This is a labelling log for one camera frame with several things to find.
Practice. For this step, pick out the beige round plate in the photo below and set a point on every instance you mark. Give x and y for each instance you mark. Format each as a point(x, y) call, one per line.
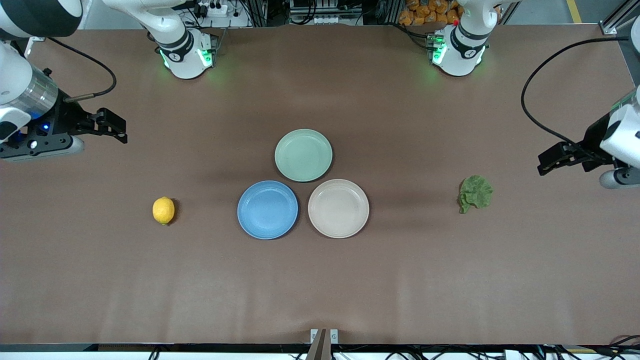
point(338, 208)

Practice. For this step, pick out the mint green round plate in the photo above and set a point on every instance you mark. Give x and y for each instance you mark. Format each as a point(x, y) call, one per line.
point(303, 155)

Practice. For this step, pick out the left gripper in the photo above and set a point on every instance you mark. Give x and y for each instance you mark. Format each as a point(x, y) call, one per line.
point(594, 140)

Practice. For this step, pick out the yellow lemon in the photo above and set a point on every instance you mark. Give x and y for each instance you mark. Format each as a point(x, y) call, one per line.
point(163, 210)

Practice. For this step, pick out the aluminium frame profile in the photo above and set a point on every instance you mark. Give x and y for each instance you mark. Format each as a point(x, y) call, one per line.
point(616, 25)

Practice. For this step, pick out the bag of orange fruits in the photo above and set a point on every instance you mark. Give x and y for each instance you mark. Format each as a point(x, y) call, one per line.
point(425, 11)

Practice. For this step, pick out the blue round plate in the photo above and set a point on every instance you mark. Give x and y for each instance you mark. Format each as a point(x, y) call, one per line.
point(267, 210)

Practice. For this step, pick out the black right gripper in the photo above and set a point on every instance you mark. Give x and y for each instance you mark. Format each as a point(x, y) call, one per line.
point(66, 119)

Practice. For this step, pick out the green lettuce leaf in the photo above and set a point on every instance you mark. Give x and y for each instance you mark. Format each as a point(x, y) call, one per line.
point(476, 192)

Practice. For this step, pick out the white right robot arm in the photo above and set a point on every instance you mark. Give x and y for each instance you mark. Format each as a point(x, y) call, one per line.
point(30, 20)

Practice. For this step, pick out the white power strip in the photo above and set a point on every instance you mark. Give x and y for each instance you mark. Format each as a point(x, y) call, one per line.
point(212, 8)

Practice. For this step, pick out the metal table edge bracket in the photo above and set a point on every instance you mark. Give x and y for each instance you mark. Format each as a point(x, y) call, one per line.
point(324, 342)

